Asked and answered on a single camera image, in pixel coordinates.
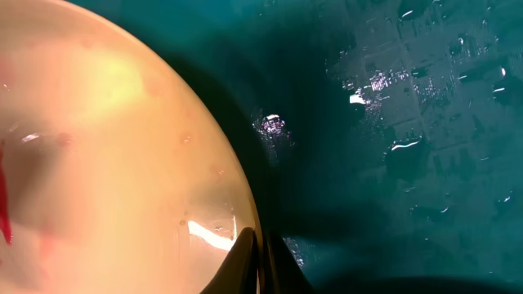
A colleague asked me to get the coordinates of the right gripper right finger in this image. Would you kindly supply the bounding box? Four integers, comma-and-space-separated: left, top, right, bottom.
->
261, 233, 315, 294

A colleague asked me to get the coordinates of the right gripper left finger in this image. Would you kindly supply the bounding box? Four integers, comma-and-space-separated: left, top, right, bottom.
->
201, 228, 258, 294

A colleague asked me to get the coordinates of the yellow-green plastic plate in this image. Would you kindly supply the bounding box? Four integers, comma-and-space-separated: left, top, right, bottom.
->
1, 0, 259, 293

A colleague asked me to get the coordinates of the teal plastic tray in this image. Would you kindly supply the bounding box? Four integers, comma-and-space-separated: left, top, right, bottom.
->
82, 0, 522, 293

